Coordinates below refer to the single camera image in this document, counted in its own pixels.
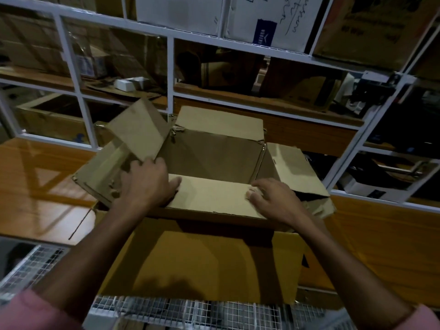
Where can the person's right hand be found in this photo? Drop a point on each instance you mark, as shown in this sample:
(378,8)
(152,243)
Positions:
(280,202)

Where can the person's left hand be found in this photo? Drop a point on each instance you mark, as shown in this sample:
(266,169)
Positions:
(144,188)

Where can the person's left thumb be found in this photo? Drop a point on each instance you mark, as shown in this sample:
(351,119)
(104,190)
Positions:
(174,185)

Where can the small blue labelled box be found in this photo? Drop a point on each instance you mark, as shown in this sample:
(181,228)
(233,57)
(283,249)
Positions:
(90,65)

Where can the person's right thumb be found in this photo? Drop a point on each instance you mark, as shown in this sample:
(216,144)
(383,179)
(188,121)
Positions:
(253,198)

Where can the brown cardboard box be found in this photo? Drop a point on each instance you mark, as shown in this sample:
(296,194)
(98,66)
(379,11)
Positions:
(220,158)

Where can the brown carton with flap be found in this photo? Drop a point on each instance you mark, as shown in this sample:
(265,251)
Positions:
(302,85)

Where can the large brown printed carton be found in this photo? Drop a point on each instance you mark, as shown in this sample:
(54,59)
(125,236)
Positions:
(374,27)

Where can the plain white cardboard box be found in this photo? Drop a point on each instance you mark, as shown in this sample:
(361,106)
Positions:
(178,11)

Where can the small white box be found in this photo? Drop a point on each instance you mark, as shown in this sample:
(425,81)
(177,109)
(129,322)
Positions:
(140,81)
(123,84)

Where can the person's right forearm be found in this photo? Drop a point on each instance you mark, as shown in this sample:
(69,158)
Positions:
(347,278)

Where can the pink left sleeve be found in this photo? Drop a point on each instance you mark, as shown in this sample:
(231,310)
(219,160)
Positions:
(31,312)

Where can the person's left forearm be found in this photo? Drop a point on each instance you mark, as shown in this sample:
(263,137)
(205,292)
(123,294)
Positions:
(86,261)

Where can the pink right sleeve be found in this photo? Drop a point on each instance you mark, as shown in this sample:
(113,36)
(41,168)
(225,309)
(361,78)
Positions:
(421,319)

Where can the pink sleeve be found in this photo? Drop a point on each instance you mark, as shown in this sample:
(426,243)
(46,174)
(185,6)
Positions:
(31,312)
(421,319)

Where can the black device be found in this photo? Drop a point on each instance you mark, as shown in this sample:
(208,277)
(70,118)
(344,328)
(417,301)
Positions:
(373,91)

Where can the dark brown shelf carton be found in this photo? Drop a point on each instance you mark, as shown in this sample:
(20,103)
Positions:
(213,68)

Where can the open brown shelf carton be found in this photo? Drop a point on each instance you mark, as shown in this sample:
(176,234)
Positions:
(51,120)

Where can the big brown stacked carton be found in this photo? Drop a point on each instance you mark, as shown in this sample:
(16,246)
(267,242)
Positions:
(31,44)

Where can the flat brown cardboard sheet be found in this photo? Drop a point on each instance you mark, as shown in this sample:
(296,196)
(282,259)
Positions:
(206,261)

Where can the white box with handwriting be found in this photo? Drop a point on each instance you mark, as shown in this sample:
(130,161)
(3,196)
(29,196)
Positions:
(275,17)

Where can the white and black box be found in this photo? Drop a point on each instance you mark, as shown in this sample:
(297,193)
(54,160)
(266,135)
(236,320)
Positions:
(374,187)

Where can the white metal shelf frame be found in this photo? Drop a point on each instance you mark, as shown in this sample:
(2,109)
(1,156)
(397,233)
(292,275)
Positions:
(170,68)

